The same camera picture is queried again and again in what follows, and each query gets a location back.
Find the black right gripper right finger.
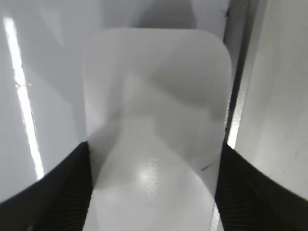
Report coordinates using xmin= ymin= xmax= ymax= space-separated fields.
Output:
xmin=215 ymin=143 xmax=308 ymax=231

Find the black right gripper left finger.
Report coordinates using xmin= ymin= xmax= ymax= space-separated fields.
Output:
xmin=0 ymin=142 xmax=93 ymax=231

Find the white whiteboard eraser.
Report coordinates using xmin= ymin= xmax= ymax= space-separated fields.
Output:
xmin=82 ymin=28 xmax=231 ymax=231

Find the whiteboard with aluminium frame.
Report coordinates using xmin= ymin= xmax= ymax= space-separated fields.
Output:
xmin=0 ymin=0 xmax=258 ymax=203

